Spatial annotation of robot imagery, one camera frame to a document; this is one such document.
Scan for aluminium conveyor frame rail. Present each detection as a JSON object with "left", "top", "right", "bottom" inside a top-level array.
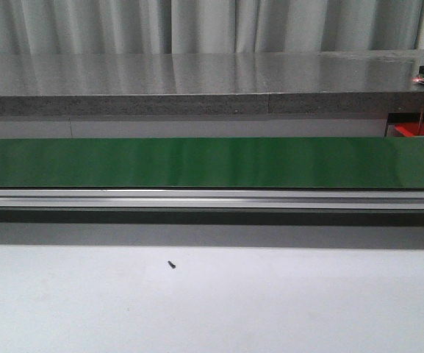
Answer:
[{"left": 0, "top": 188, "right": 424, "bottom": 250}]

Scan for green conveyor belt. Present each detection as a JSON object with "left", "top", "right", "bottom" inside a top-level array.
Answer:
[{"left": 0, "top": 138, "right": 424, "bottom": 189}]

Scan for grey stone counter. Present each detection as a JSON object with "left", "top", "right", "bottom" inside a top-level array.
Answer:
[{"left": 0, "top": 50, "right": 424, "bottom": 116}]

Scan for grey curtain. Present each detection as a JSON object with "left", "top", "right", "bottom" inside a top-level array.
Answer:
[{"left": 0, "top": 1, "right": 424, "bottom": 54}]

